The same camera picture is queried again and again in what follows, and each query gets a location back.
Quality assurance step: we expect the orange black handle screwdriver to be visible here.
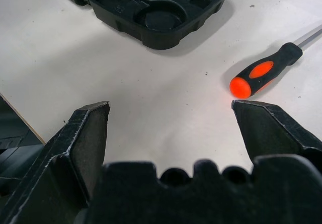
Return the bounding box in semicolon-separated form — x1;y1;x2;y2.
229;24;322;99

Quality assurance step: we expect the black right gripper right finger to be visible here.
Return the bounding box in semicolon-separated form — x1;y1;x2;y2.
231;100;322;169

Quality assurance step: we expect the black rugged device case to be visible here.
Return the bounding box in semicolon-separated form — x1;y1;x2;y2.
50;0;231;50

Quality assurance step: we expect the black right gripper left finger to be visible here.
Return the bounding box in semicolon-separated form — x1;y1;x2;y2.
0;101;112;224

